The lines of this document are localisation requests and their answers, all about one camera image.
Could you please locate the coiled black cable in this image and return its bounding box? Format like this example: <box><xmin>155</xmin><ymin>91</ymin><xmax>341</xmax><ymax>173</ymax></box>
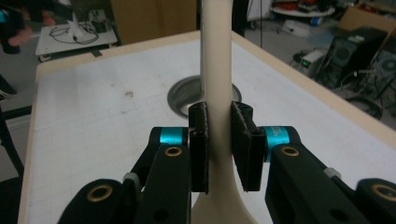
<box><xmin>345</xmin><ymin>95</ymin><xmax>385</xmax><ymax>121</ymax></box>

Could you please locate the white device with green display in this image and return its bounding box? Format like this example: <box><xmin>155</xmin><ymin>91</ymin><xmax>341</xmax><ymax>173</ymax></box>
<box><xmin>298</xmin><ymin>49</ymin><xmax>327</xmax><ymax>77</ymax></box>

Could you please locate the round metal bowl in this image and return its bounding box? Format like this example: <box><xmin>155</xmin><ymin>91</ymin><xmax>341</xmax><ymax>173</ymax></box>
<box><xmin>166</xmin><ymin>75</ymin><xmax>244</xmax><ymax>119</ymax></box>

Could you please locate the black frame post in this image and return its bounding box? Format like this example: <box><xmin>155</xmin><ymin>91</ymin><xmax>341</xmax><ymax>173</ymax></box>
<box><xmin>231</xmin><ymin>0</ymin><xmax>250</xmax><ymax>37</ymax></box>

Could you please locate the flat cardboard box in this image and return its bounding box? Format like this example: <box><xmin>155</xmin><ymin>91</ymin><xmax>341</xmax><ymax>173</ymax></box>
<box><xmin>338</xmin><ymin>5</ymin><xmax>396</xmax><ymax>34</ymax></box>

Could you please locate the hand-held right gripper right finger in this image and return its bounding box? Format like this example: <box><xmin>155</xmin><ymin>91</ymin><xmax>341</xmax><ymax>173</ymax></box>
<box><xmin>231</xmin><ymin>101</ymin><xmax>267</xmax><ymax>192</ymax></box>

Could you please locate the white platform with cables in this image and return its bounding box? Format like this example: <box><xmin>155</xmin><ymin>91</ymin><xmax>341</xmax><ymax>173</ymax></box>
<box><xmin>35</xmin><ymin>21</ymin><xmax>120</xmax><ymax>63</ymax></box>

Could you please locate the brown wooden panel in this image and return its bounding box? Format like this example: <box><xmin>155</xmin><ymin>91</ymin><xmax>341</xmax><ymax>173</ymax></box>
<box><xmin>109</xmin><ymin>0</ymin><xmax>198</xmax><ymax>46</ymax></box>

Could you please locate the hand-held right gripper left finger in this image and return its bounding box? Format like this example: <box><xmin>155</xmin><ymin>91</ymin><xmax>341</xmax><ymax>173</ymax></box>
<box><xmin>188</xmin><ymin>101</ymin><xmax>210</xmax><ymax>194</ymax></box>

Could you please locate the black computer tower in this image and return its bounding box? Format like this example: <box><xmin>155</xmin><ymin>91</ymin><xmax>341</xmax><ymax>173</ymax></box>
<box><xmin>319</xmin><ymin>27</ymin><xmax>390</xmax><ymax>90</ymax></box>

